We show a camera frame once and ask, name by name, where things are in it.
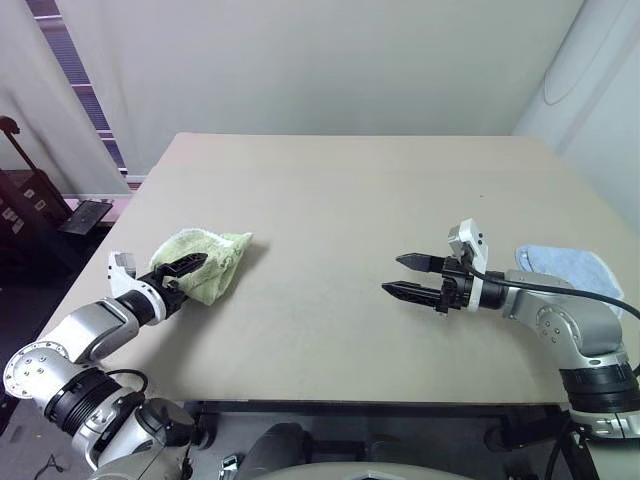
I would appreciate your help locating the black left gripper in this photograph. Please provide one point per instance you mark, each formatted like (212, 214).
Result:
(172, 295)

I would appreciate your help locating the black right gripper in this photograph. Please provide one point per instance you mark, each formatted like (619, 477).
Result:
(452, 290)

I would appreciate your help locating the green towel with white trim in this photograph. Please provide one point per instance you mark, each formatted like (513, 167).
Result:
(220, 260)

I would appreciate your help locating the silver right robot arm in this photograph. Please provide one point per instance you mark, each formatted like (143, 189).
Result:
(585, 320)

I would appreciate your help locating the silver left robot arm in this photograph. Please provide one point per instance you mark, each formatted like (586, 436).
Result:
(90, 325)

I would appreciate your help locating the light blue cloth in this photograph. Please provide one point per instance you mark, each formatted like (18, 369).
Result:
(565, 262)

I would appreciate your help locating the black floor plate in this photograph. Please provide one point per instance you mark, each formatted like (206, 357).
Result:
(85, 217)

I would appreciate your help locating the dark brown cabinet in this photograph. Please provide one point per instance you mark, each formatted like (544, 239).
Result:
(25, 215)

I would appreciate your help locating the black caster wheel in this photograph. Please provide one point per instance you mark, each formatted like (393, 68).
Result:
(206, 437)

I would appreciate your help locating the pale rounded robot torso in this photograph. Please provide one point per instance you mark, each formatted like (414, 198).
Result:
(375, 471)

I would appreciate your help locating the small silver metal clip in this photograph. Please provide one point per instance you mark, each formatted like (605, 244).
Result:
(229, 464)

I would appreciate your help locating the dark hooked pole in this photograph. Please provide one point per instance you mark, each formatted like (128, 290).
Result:
(10, 125)

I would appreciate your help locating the purple window blind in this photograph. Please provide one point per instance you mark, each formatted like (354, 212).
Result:
(75, 65)

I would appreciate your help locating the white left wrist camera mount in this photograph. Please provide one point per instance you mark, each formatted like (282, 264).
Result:
(120, 280)

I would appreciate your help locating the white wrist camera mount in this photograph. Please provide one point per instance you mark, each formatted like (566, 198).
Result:
(120, 280)
(472, 235)

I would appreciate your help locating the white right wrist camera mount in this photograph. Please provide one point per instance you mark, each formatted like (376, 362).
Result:
(472, 235)

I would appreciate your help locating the black table frame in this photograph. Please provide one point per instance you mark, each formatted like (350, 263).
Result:
(350, 415)

